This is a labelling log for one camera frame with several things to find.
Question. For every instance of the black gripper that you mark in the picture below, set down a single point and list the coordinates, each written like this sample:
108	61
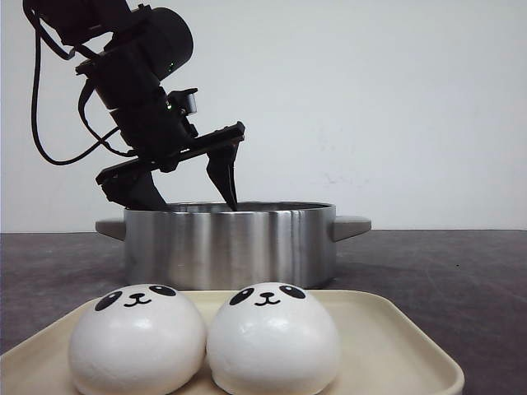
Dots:
162	136

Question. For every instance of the panda bun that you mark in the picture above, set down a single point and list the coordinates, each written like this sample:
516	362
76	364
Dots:
273	338
141	339

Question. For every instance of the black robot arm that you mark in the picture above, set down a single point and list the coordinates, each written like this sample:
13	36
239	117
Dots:
127	53

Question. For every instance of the stainless steel steamer pot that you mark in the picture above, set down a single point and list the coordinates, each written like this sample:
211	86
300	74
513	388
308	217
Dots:
205	246

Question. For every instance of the cream rectangular tray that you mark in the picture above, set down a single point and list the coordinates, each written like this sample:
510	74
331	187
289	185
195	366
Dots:
384	352

